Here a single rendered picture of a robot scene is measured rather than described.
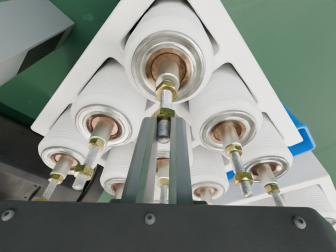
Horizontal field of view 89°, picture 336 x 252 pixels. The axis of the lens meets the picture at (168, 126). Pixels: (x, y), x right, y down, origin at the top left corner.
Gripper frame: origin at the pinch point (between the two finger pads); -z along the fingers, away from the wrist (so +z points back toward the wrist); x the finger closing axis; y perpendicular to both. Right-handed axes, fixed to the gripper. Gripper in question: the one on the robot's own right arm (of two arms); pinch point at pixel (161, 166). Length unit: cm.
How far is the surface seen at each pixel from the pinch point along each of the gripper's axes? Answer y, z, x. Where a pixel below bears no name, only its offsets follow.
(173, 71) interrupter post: -1.0, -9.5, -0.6
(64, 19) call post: -0.6, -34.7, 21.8
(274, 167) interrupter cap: 16.9, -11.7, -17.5
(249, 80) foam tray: 4.8, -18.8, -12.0
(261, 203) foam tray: 53, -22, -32
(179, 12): -4.6, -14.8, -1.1
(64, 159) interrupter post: 14.8, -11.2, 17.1
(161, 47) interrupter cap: -2.4, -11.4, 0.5
